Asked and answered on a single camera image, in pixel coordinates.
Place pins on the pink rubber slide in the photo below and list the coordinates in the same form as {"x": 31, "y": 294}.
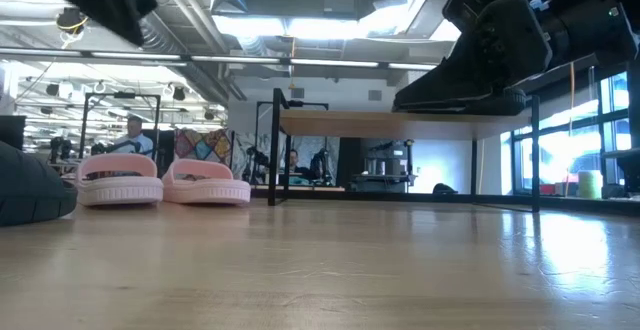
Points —
{"x": 117, "y": 190}
{"x": 205, "y": 192}

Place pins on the black background robot arm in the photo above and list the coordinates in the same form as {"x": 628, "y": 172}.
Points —
{"x": 255, "y": 165}
{"x": 321, "y": 167}

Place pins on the yellow-green roll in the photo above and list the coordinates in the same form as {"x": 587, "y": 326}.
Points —
{"x": 590, "y": 185}

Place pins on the red box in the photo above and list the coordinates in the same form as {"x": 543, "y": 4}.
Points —
{"x": 547, "y": 190}

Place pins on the grey equipment cart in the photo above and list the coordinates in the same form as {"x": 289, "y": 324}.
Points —
{"x": 385, "y": 165}

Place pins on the dark rounded lump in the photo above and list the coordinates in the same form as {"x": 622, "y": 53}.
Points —
{"x": 445, "y": 189}

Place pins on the long linear ceiling light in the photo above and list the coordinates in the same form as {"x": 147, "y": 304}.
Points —
{"x": 240, "y": 59}

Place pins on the person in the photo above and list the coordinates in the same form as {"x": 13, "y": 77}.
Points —
{"x": 134, "y": 142}
{"x": 294, "y": 160}

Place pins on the colourful patchwork quilt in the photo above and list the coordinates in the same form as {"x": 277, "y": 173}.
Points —
{"x": 205, "y": 145}

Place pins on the black partition panel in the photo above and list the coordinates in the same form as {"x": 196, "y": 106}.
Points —
{"x": 165, "y": 145}

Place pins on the black monitor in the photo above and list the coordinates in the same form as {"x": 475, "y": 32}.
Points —
{"x": 12, "y": 130}

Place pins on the wooden shelf with black frame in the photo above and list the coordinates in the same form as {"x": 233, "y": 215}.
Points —
{"x": 400, "y": 125}

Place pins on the black metal stand frame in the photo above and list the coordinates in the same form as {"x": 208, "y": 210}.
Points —
{"x": 310, "y": 104}
{"x": 120, "y": 95}

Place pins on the black aluminium table frame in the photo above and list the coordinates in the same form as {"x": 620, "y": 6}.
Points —
{"x": 350, "y": 196}

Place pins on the grey patterned wall cloth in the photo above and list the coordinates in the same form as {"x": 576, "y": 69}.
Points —
{"x": 239, "y": 145}

